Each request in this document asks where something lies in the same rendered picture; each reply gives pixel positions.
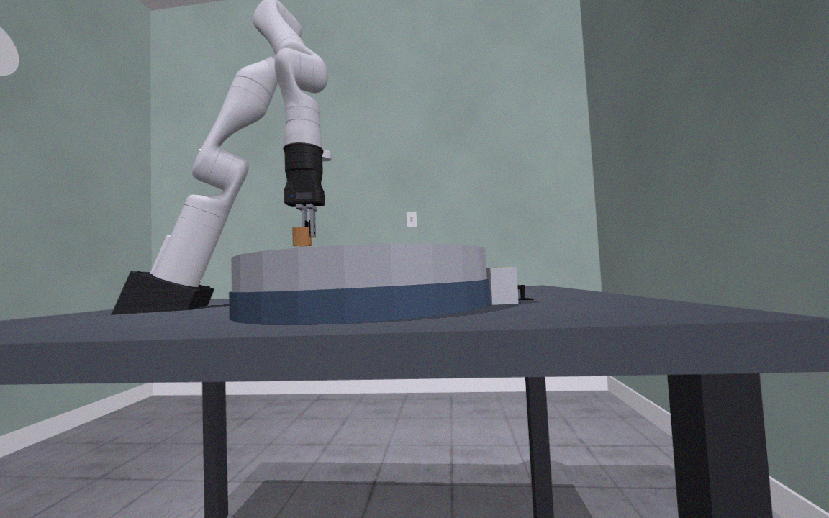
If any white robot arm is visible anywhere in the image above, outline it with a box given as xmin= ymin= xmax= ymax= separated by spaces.
xmin=150 ymin=0 xmax=328 ymax=287

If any bronze bushing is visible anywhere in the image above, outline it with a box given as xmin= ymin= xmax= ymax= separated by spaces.
xmin=292 ymin=227 xmax=312 ymax=246

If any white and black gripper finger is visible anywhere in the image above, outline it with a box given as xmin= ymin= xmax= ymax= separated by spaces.
xmin=296 ymin=204 xmax=309 ymax=227
xmin=306 ymin=204 xmax=317 ymax=237

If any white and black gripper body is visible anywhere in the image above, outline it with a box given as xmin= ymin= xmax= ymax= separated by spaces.
xmin=284 ymin=119 xmax=332 ymax=207

